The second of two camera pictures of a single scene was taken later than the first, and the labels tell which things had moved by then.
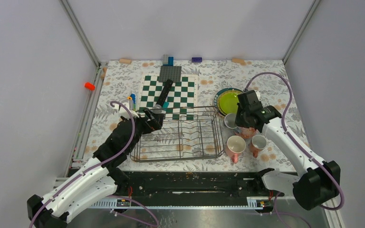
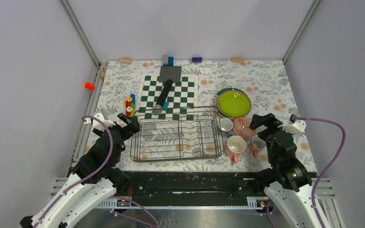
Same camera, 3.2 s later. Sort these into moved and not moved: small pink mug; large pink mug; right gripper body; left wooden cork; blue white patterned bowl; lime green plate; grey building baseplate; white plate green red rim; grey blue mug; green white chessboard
Moved: grey blue mug; right gripper body
Not moved: left wooden cork; green white chessboard; small pink mug; blue white patterned bowl; large pink mug; lime green plate; grey building baseplate; white plate green red rim
